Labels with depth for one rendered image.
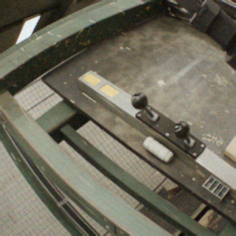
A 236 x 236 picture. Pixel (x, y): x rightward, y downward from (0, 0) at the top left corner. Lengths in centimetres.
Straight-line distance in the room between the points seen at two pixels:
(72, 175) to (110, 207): 12
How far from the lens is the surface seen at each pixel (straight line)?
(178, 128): 65
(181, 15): 133
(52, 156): 75
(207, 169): 74
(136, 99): 70
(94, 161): 86
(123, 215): 65
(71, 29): 108
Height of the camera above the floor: 151
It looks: 2 degrees up
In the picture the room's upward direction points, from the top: 38 degrees counter-clockwise
